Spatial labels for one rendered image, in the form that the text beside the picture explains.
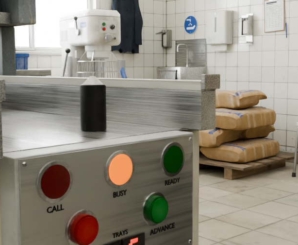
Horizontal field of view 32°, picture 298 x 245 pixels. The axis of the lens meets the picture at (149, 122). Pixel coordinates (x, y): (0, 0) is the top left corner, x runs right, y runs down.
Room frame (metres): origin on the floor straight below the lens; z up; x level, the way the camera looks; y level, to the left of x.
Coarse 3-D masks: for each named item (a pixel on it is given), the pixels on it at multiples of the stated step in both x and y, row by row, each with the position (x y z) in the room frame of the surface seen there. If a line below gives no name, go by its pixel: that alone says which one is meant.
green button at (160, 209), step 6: (150, 198) 0.56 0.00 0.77; (156, 198) 0.55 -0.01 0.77; (162, 198) 0.56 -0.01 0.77; (150, 204) 0.55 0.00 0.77; (156, 204) 0.55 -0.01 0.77; (162, 204) 0.56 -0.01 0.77; (150, 210) 0.55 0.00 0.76; (156, 210) 0.55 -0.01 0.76; (162, 210) 0.56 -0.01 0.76; (150, 216) 0.55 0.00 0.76; (156, 216) 0.55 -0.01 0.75; (162, 216) 0.56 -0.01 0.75; (156, 222) 0.55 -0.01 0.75
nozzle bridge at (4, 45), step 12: (0, 0) 1.32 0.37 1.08; (12, 0) 1.28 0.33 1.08; (24, 0) 1.27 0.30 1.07; (0, 12) 1.27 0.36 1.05; (12, 12) 1.28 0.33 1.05; (24, 12) 1.27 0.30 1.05; (0, 24) 1.29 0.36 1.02; (12, 24) 1.29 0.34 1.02; (24, 24) 1.29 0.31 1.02; (0, 36) 1.34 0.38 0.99; (12, 36) 1.36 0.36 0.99; (0, 48) 1.35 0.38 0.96; (12, 48) 1.36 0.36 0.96; (0, 60) 1.35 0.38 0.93; (12, 60) 1.36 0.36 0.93; (0, 72) 1.35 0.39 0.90; (12, 72) 1.36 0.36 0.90
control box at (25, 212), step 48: (96, 144) 0.52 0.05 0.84; (144, 144) 0.55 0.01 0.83; (192, 144) 0.61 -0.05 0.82; (0, 192) 0.46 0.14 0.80; (96, 192) 0.51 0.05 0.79; (144, 192) 0.55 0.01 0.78; (192, 192) 0.61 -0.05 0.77; (48, 240) 0.47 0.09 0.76; (96, 240) 0.51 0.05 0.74; (144, 240) 0.55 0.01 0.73; (192, 240) 0.61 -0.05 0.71
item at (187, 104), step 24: (24, 96) 0.91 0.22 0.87; (48, 96) 0.85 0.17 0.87; (72, 96) 0.81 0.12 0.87; (120, 96) 0.72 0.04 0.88; (144, 96) 0.69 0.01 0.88; (168, 96) 0.66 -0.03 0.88; (192, 96) 0.63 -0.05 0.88; (120, 120) 0.72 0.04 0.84; (144, 120) 0.69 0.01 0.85; (168, 120) 0.66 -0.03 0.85; (192, 120) 0.63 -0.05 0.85
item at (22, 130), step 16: (80, 96) 0.62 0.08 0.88; (96, 96) 0.62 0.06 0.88; (16, 112) 0.88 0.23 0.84; (32, 112) 0.87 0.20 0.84; (80, 112) 0.63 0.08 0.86; (96, 112) 0.62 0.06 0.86; (16, 128) 0.65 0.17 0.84; (32, 128) 0.65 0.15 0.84; (48, 128) 0.65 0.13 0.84; (64, 128) 0.65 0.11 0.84; (80, 128) 0.65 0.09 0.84; (96, 128) 0.62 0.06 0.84; (112, 128) 0.65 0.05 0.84; (128, 128) 0.64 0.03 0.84; (144, 128) 0.64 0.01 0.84; (160, 128) 0.64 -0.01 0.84; (176, 128) 0.64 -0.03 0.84; (16, 144) 0.52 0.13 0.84; (32, 144) 0.51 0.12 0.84; (48, 144) 0.51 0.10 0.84; (64, 144) 0.52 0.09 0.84; (0, 224) 0.47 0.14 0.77; (0, 240) 0.46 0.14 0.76
